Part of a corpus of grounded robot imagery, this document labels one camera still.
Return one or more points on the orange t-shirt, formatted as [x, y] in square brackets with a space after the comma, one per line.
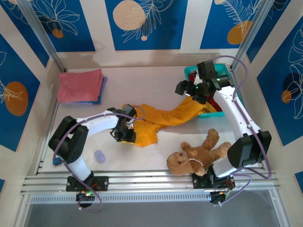
[146, 132]

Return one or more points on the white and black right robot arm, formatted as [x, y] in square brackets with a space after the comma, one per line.
[232, 111]

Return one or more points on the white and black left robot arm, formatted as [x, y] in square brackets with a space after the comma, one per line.
[99, 119]

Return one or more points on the teal plastic basket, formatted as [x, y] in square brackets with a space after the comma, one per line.
[223, 68]

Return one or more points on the lilac egg-shaped toy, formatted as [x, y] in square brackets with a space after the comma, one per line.
[99, 156]

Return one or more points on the purple folded t-shirt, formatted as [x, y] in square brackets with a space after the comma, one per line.
[105, 81]

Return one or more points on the brown teddy bear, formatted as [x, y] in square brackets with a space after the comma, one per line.
[189, 153]

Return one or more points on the pink folded t-shirt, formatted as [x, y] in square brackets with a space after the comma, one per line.
[79, 86]

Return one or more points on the black controller box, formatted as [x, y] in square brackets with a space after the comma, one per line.
[85, 196]

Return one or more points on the blue bone toy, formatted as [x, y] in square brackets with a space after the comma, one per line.
[56, 162]

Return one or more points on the aluminium front frame rails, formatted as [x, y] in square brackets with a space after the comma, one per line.
[151, 182]

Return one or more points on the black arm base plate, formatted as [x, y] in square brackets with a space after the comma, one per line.
[101, 183]
[197, 183]

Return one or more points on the aluminium frame post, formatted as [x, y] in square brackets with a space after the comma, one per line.
[248, 35]
[45, 40]

